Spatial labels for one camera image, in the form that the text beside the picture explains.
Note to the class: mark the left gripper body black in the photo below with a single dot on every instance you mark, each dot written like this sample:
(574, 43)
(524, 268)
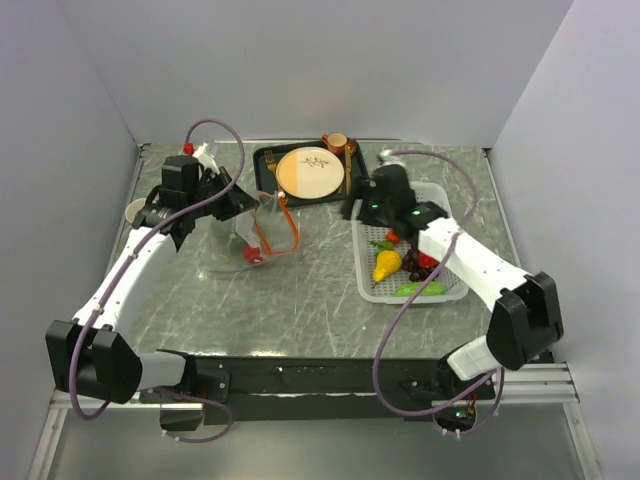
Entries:
(212, 184)

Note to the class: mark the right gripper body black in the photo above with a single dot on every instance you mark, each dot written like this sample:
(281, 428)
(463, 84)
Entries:
(371, 208)

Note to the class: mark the clear zip bag orange zipper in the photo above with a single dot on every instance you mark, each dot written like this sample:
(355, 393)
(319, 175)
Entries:
(271, 226)

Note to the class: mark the red yellow apple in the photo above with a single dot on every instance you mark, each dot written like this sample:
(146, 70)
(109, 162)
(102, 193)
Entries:
(253, 255)

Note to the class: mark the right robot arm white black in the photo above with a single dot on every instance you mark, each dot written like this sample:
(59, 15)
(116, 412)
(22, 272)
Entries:
(525, 311)

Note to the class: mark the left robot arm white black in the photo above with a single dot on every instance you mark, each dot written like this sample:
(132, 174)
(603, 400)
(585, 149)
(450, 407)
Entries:
(90, 354)

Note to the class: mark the white plastic basket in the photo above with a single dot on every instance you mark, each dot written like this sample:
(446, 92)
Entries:
(365, 259)

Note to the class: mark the orange carrot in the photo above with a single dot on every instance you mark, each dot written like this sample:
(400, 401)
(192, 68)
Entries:
(392, 237)

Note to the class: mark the gold fork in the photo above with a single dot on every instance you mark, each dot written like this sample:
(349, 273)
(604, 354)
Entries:
(272, 166)

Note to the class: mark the black serving tray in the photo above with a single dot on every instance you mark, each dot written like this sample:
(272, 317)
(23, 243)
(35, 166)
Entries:
(265, 181)

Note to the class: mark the gold knife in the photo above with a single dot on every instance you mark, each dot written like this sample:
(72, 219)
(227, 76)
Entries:
(348, 168)

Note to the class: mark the yellow pear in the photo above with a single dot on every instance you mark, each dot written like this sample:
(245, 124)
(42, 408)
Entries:
(388, 262)

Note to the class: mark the gold spoon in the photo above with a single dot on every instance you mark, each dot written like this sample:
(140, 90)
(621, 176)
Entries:
(353, 148)

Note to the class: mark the dark purple grapes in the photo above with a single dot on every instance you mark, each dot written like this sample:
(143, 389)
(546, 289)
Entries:
(411, 267)

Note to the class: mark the cream orange plate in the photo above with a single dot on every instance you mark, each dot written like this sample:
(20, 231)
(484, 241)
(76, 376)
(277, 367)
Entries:
(309, 173)

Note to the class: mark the orange ceramic cup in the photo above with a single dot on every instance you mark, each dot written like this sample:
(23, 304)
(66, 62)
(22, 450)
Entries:
(335, 142)

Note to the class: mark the green cucumber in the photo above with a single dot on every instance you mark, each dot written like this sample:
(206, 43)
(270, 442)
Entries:
(434, 288)

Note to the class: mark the green mug white inside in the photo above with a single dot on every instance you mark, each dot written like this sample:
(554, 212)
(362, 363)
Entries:
(133, 209)

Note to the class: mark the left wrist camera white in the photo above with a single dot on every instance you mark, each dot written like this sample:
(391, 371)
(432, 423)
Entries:
(202, 152)

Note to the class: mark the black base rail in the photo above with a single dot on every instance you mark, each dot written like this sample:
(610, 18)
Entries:
(290, 388)

